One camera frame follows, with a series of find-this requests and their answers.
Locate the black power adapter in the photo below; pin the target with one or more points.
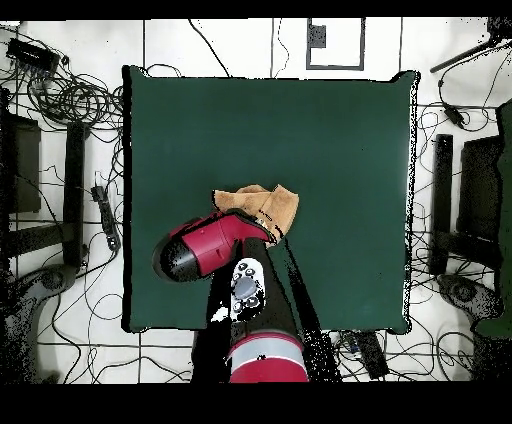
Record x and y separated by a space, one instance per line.
454 115

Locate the black network switch box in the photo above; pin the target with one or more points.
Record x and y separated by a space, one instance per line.
32 54

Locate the black tripod pole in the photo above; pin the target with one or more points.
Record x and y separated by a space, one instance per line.
460 58

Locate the dark green table cloth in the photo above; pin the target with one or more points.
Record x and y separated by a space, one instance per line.
260 132

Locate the small grey plate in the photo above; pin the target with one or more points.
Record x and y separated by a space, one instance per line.
318 36

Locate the tan terry towel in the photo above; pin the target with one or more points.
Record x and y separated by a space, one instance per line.
280 204

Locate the grey rectangular floor frame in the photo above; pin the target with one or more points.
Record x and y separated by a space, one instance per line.
308 56

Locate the dark flat panel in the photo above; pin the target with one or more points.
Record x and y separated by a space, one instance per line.
24 168
480 188

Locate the black stand leg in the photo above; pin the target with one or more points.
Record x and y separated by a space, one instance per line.
74 192
442 192

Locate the black power strip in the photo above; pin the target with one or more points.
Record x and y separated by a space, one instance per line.
372 356
106 216

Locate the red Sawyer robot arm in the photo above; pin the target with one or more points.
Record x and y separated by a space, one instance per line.
208 240

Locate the black swivel chair base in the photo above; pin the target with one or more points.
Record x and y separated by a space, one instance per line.
464 292
54 278

